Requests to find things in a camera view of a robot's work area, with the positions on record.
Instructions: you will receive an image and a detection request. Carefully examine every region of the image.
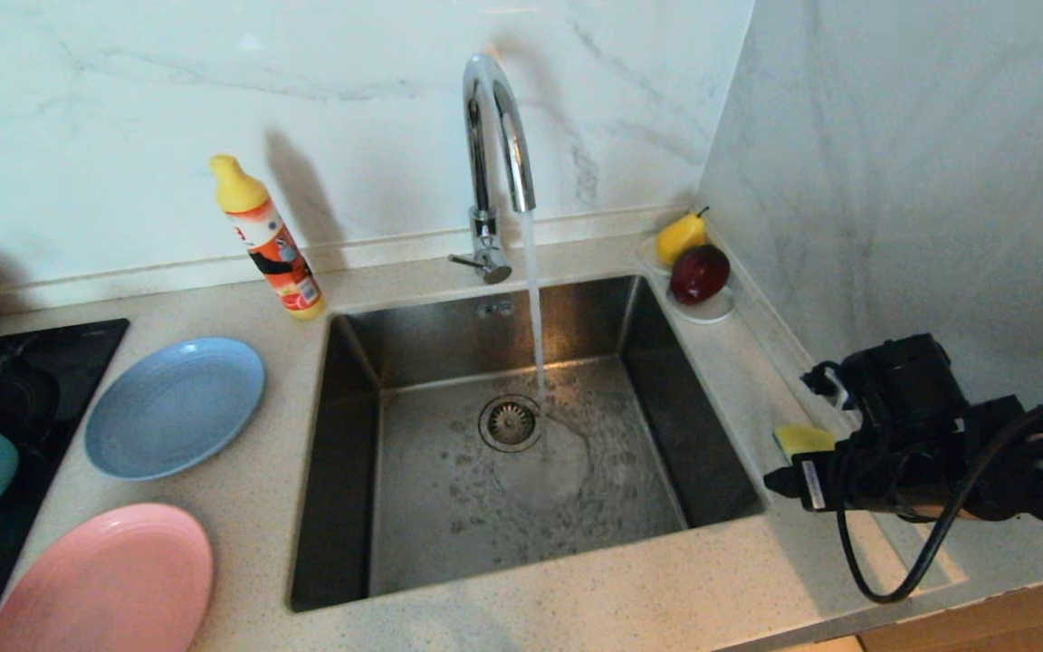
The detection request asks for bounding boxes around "yellow green fish-shaped sponge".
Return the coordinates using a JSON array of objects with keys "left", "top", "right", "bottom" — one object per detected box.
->
[{"left": 773, "top": 424, "right": 837, "bottom": 465}]

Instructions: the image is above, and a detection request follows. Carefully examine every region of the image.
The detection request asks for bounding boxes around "chrome curved faucet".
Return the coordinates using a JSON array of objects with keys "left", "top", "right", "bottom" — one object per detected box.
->
[{"left": 447, "top": 53, "right": 538, "bottom": 285}]

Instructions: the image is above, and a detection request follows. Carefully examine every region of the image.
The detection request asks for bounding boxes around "orange yellow detergent bottle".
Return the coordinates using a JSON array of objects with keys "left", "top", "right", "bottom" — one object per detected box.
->
[{"left": 209, "top": 154, "right": 327, "bottom": 321}]

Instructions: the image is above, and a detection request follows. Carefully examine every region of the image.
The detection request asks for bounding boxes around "stainless steel sink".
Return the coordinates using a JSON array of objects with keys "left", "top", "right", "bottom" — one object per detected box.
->
[{"left": 291, "top": 274, "right": 769, "bottom": 612}]

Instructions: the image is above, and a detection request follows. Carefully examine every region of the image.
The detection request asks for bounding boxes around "small white dish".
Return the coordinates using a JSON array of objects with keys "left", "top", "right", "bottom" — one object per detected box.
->
[{"left": 637, "top": 232, "right": 737, "bottom": 325}]

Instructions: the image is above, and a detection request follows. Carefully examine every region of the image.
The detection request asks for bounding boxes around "brown wooden cabinet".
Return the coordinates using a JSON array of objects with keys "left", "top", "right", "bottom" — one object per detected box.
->
[{"left": 856, "top": 563, "right": 1043, "bottom": 652}]

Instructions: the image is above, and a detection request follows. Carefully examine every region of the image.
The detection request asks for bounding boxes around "dark red apple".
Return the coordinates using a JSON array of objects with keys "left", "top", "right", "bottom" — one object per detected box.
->
[{"left": 668, "top": 244, "right": 731, "bottom": 306}]

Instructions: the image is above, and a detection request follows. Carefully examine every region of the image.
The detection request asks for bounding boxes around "yellow pear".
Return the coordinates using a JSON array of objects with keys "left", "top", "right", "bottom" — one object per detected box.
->
[{"left": 655, "top": 206, "right": 711, "bottom": 268}]

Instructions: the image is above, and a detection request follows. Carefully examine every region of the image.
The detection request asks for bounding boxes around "round metal drain strainer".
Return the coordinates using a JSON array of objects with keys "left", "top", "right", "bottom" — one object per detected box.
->
[{"left": 477, "top": 394, "right": 545, "bottom": 453}]

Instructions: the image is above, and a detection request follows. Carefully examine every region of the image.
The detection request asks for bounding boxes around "blue plate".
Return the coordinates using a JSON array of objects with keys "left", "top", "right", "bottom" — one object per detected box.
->
[{"left": 84, "top": 337, "right": 266, "bottom": 481}]

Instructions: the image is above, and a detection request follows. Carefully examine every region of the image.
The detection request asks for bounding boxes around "pink plate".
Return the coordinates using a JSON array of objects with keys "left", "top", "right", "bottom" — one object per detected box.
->
[{"left": 0, "top": 503, "right": 215, "bottom": 652}]

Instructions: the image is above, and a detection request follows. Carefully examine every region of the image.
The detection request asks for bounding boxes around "black glass cooktop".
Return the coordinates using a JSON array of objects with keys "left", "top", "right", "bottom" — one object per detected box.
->
[{"left": 0, "top": 319, "right": 130, "bottom": 652}]

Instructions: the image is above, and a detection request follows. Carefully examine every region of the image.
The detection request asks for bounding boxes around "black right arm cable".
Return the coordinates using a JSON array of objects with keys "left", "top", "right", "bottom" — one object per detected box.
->
[{"left": 834, "top": 395, "right": 1043, "bottom": 605}]

